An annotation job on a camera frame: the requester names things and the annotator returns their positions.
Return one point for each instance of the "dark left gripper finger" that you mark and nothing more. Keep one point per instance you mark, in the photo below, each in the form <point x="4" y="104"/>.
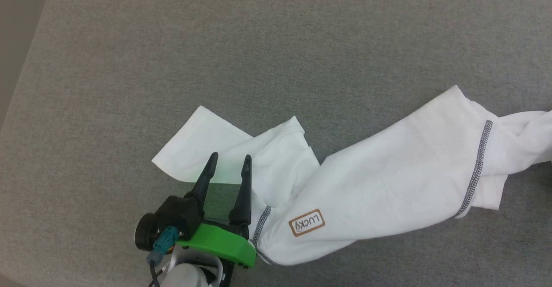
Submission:
<point x="202" y="187"/>
<point x="243" y="192"/>

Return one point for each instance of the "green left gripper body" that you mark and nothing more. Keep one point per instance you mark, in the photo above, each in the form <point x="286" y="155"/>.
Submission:
<point x="220" y="241"/>

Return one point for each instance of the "white t-shirt with LUCKY patch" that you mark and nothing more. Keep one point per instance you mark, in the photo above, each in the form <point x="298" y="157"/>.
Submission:
<point x="388" y="175"/>

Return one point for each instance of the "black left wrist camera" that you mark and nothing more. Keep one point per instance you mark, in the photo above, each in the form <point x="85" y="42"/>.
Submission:
<point x="177" y="213"/>

